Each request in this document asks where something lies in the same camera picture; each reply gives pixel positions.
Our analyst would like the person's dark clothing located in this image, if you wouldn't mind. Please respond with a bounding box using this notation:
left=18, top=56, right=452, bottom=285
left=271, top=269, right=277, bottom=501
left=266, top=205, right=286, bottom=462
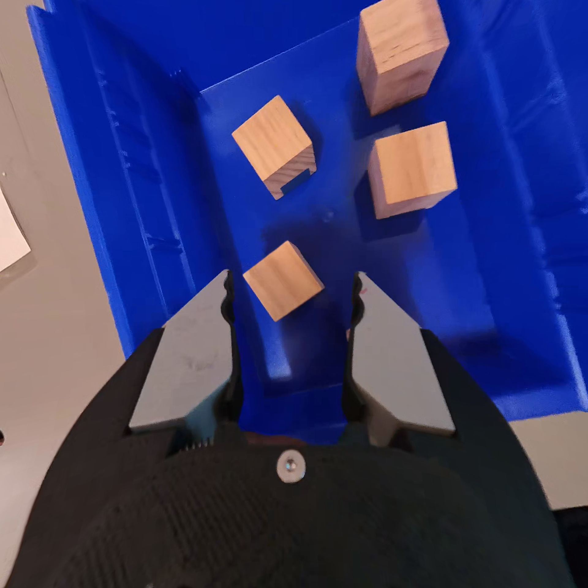
left=549, top=503, right=588, bottom=588

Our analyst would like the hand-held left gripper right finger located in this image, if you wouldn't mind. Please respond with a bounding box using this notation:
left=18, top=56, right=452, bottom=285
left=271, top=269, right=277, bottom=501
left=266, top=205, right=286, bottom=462
left=341, top=271, right=456, bottom=447

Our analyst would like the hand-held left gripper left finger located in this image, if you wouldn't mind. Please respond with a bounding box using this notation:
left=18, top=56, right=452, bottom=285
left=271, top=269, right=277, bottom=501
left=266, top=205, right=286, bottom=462
left=129, top=269, right=244, bottom=432

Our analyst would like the wooden cube with blue tape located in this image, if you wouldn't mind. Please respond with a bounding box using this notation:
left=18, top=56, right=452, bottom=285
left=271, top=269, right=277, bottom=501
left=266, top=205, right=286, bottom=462
left=231, top=95, right=318, bottom=201
left=367, top=121, right=458, bottom=220
left=356, top=0, right=450, bottom=117
left=242, top=240, right=325, bottom=322

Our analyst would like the blue plastic bin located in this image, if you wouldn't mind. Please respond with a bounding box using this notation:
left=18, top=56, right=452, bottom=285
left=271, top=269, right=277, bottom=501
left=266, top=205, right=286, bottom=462
left=25, top=0, right=588, bottom=443

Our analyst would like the white paper sheet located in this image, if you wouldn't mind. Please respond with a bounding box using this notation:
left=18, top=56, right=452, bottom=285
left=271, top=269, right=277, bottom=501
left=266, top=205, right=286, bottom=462
left=0, top=181, right=38, bottom=290

